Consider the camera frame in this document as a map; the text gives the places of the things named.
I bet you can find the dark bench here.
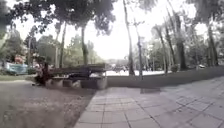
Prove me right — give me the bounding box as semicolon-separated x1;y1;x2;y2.
44;63;108;90

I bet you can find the group of trees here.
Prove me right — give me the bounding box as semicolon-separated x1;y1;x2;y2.
0;0;224;78

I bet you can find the grey stone slab pavement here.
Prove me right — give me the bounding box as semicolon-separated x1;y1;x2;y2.
73;75;224;128

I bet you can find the person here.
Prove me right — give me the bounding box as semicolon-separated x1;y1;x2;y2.
32;62;53;87

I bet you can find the bare dirt ground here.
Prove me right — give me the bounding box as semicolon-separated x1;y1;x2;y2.
0;79;101;128

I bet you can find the teal vehicle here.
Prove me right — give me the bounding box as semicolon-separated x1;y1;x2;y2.
4;62;29;76

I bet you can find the grass strip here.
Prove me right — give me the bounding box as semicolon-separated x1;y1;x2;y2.
0;73;36;82

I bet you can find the low grey concrete wall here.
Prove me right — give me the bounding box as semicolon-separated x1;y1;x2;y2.
105;65;224;89

